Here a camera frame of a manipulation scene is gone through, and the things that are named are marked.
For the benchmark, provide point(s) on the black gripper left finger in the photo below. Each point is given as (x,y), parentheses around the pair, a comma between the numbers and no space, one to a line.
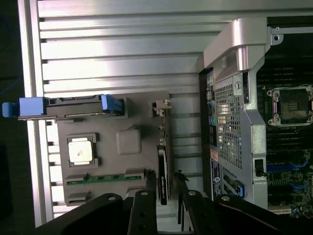
(143,213)

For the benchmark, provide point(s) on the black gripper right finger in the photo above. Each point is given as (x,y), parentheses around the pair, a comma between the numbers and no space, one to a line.
(203,215)

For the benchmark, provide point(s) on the blue slot latch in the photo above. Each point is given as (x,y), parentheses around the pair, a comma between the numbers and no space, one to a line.
(240,189)

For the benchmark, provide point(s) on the green RAM stick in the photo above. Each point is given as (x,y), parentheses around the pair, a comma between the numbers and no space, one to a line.
(107,178)

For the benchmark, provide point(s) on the grey parts rack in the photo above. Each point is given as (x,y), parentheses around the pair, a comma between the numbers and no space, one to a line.
(110,169)

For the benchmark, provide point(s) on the white expansion slot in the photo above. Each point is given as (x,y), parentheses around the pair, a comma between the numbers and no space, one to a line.
(278,209)

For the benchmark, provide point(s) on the silver CPU chip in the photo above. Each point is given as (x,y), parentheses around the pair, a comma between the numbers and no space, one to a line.
(80,151)

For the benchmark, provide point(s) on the black open PC case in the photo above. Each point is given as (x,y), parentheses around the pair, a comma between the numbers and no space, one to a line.
(256,137)

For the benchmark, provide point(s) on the blue expansion slot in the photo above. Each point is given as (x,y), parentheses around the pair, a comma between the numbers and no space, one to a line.
(288,166)

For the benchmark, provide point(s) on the green motherboard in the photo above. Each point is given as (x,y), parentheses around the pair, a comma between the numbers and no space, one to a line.
(288,147)

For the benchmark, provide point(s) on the hard disk with blue carrier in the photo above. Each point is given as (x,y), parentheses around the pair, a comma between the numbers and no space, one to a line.
(73,107)

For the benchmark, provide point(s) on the CPU socket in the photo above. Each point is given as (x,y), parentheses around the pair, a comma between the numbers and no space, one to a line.
(291,105)

